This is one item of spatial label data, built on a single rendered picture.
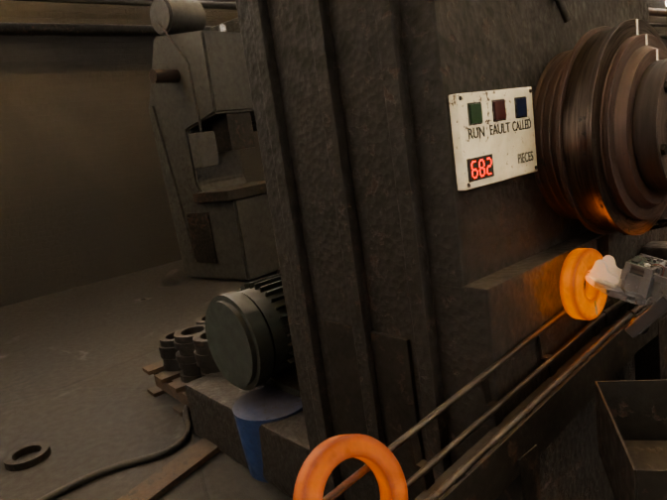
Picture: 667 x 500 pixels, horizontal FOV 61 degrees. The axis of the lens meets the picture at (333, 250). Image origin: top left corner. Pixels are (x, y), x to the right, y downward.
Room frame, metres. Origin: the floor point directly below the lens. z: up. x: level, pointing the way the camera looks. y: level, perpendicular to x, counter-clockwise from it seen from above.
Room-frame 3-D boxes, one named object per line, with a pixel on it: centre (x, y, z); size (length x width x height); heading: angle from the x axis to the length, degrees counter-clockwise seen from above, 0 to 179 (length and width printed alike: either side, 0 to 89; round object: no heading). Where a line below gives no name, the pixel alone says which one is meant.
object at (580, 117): (1.28, -0.69, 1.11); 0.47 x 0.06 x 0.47; 129
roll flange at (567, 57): (1.35, -0.64, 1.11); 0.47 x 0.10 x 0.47; 129
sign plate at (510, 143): (1.15, -0.36, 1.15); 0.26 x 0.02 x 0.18; 129
